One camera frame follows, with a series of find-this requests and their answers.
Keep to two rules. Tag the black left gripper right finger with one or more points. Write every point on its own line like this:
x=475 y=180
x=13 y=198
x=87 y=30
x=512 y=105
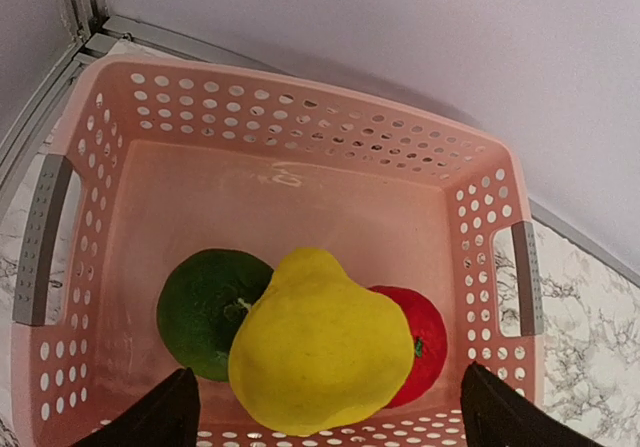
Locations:
x=494 y=415

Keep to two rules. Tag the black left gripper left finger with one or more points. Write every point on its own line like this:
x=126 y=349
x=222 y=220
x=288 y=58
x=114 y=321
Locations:
x=168 y=415

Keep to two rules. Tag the green fake vegetable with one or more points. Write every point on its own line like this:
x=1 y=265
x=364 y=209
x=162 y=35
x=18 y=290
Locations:
x=203 y=303

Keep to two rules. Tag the yellow fake pear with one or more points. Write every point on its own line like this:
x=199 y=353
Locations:
x=317 y=350

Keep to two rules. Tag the pink perforated plastic basket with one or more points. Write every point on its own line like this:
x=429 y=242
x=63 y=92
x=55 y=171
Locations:
x=156 y=159

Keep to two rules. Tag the left aluminium corner post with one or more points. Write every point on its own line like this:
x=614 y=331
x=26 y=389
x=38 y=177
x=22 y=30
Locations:
x=38 y=40

